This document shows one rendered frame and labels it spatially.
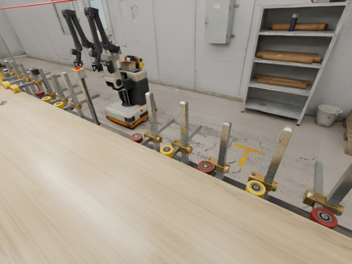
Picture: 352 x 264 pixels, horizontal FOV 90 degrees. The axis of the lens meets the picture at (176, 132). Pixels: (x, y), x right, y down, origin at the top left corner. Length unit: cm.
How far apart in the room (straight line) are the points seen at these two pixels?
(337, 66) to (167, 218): 317
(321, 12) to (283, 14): 44
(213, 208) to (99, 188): 53
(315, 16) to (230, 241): 307
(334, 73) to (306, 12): 94
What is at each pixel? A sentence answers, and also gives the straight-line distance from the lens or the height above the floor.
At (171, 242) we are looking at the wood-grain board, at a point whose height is 90.
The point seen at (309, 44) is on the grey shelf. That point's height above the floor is 106.
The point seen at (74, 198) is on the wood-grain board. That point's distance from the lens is 97.
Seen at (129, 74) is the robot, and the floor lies 79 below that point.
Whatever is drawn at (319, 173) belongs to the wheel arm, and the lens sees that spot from 120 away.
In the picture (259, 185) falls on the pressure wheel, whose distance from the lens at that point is 92.
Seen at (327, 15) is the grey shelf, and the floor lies 141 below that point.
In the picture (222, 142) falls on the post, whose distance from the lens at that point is 95.
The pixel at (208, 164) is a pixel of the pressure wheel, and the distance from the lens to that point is 95.
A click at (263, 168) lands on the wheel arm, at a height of 83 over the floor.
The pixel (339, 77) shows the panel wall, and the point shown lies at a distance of 353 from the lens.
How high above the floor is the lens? 158
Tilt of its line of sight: 35 degrees down
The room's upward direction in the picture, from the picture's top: 3 degrees counter-clockwise
